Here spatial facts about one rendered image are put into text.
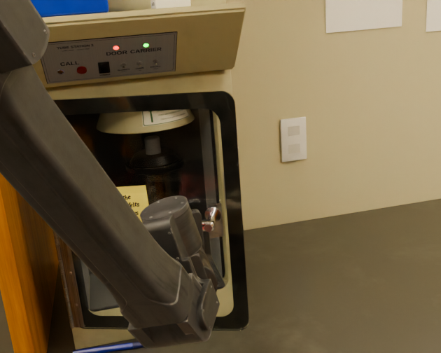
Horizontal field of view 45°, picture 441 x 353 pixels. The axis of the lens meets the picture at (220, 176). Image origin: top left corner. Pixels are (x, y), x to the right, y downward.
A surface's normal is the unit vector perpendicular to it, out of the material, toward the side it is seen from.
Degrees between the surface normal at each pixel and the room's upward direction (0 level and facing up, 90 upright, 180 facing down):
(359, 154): 90
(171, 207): 13
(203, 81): 90
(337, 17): 90
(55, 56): 135
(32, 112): 84
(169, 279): 70
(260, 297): 0
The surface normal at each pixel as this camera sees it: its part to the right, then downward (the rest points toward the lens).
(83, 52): 0.21, 0.87
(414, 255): -0.07, -0.95
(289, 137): 0.22, 0.28
